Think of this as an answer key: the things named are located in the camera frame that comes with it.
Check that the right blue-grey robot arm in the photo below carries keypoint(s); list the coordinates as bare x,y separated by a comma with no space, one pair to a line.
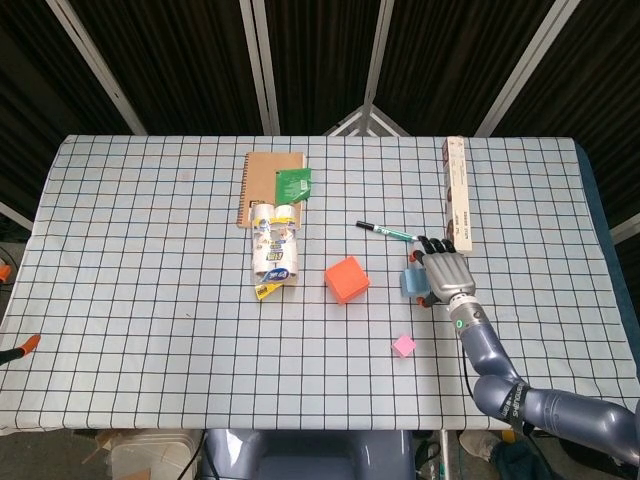
550,405

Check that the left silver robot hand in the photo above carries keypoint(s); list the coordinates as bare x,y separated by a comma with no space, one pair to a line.
22,346

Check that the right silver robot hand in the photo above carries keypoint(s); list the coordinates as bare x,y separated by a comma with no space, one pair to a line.
450,272

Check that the white screen frame post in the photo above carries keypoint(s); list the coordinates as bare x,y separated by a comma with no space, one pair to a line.
377,50
95,65
260,65
530,65

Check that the brown spiral notebook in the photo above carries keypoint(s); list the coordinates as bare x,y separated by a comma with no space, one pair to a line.
262,180

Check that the white triangular metal stand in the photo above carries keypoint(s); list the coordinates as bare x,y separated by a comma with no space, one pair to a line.
367,120

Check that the green marker pen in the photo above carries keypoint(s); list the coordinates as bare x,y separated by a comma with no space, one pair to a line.
387,231

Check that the pink foam cube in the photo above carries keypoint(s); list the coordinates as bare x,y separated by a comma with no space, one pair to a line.
404,346

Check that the checkered tablecloth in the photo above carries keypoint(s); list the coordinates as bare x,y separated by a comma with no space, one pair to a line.
150,300

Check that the orange foam cube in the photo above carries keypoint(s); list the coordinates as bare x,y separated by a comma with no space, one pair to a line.
346,280

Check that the tissue roll pack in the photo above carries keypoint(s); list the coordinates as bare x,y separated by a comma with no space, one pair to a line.
274,250

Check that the white plastic bin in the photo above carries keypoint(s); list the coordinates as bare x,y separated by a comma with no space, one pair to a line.
150,455

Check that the blue foam cube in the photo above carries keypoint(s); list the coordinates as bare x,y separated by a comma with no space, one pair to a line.
412,284

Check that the blue-grey robot torso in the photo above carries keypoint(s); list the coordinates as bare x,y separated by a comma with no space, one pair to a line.
310,455

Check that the long cardboard wrap box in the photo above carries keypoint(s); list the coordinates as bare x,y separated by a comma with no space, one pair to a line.
457,200

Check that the green foil sachet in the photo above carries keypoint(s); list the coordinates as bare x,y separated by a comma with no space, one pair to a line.
292,185

